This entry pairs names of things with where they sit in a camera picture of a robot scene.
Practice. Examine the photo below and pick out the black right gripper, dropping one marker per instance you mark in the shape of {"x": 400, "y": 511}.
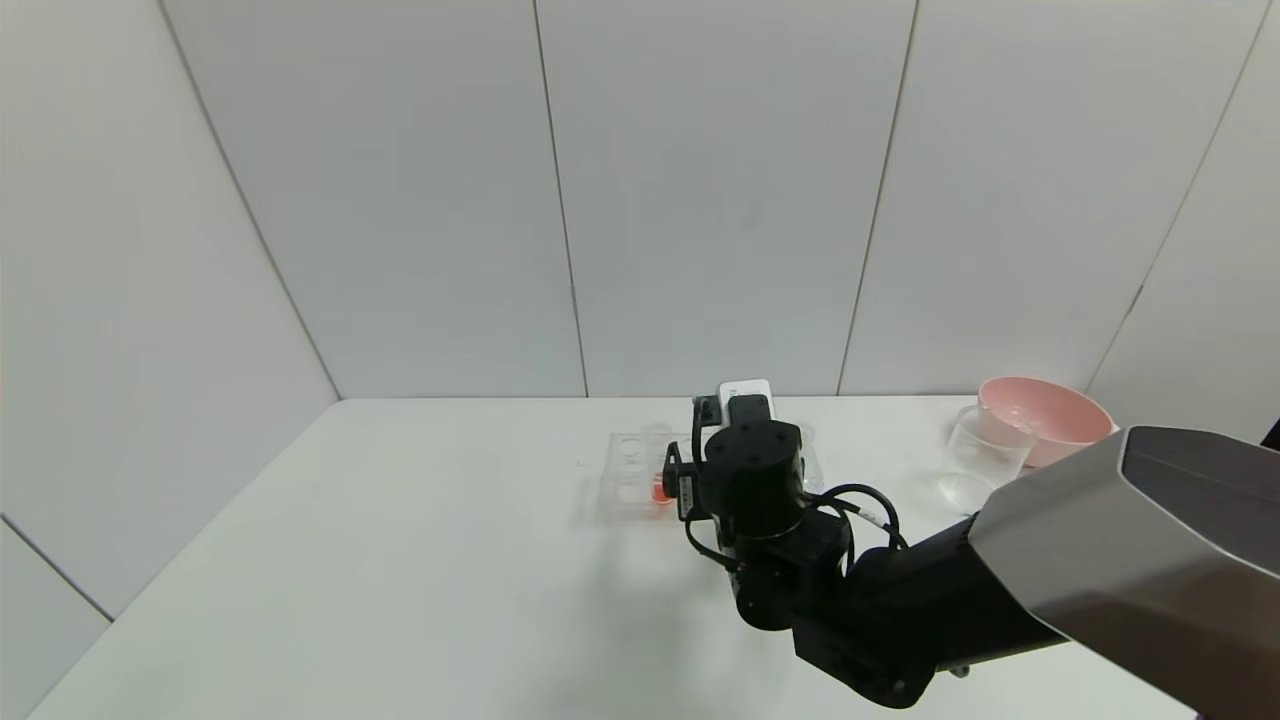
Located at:
{"x": 686, "y": 493}

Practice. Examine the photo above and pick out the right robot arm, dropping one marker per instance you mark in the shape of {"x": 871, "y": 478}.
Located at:
{"x": 1150, "y": 520}

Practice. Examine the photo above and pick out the test tube with red pigment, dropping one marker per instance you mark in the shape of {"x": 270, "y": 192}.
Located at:
{"x": 658, "y": 492}

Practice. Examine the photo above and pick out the clear plastic test tube rack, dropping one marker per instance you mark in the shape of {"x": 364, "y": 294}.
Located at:
{"x": 628, "y": 480}

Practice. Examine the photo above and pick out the clear glass beaker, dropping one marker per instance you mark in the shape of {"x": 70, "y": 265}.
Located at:
{"x": 975, "y": 465}

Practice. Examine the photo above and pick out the pink bowl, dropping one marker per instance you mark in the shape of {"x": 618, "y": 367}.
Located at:
{"x": 1055, "y": 415}

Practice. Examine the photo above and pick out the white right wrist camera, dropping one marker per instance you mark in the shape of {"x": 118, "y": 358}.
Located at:
{"x": 745, "y": 387}

